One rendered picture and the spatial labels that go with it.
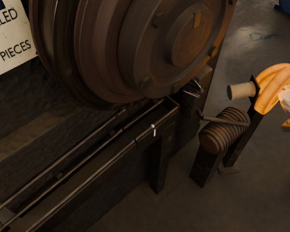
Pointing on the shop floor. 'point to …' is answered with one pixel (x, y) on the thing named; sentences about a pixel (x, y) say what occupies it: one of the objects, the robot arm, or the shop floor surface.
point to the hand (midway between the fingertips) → (277, 87)
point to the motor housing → (216, 143)
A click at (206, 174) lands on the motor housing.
